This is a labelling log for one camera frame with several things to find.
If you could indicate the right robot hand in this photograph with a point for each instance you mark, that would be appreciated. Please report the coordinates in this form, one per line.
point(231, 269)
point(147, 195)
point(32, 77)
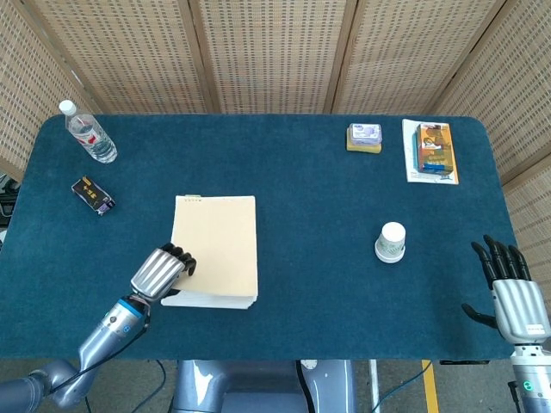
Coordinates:
point(514, 301)

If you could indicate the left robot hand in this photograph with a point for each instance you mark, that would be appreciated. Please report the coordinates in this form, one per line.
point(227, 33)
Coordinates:
point(161, 271)

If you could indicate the cream paper notepad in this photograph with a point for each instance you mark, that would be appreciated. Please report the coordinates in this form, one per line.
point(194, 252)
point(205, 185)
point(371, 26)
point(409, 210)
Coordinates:
point(219, 254)

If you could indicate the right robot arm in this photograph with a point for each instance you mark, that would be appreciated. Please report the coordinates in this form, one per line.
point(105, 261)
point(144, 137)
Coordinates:
point(531, 378)

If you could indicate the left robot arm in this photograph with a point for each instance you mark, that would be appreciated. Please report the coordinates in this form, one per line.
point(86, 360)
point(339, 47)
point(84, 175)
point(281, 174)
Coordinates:
point(86, 348)

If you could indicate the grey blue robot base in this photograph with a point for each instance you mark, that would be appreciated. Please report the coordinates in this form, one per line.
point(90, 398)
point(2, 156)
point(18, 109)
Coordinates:
point(258, 387)

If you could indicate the small black box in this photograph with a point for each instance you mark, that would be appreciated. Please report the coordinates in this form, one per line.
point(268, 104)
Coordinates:
point(92, 195)

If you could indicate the yellow floor tape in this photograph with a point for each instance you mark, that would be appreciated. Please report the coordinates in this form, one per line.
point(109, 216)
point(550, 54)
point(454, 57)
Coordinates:
point(430, 387)

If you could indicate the white paper cup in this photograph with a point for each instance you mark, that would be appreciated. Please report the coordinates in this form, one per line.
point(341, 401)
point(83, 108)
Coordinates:
point(391, 243)

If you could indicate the white orange booklet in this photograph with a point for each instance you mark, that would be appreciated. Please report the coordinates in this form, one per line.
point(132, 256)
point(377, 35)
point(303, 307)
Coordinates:
point(430, 176)

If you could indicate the clear plastic water bottle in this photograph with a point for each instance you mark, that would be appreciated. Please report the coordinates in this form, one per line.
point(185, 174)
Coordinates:
point(90, 135)

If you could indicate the blue table mat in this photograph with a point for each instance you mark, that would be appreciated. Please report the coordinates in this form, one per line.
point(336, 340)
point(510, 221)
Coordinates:
point(301, 206)

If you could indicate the silver table leg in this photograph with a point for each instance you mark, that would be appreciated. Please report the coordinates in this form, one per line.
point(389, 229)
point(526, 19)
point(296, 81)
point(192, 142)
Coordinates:
point(373, 385)

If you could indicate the orange carton box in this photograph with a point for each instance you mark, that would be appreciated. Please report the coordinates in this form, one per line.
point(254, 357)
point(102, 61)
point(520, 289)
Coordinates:
point(434, 148)

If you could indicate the yellow sponge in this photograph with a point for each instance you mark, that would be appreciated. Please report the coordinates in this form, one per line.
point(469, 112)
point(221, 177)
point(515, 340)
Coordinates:
point(363, 146)

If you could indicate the purple tissue pack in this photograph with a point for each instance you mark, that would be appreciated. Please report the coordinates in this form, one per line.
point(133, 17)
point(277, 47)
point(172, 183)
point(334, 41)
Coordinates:
point(365, 133)

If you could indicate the woven bamboo folding screen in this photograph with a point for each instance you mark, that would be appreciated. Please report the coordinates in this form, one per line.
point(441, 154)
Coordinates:
point(275, 56)

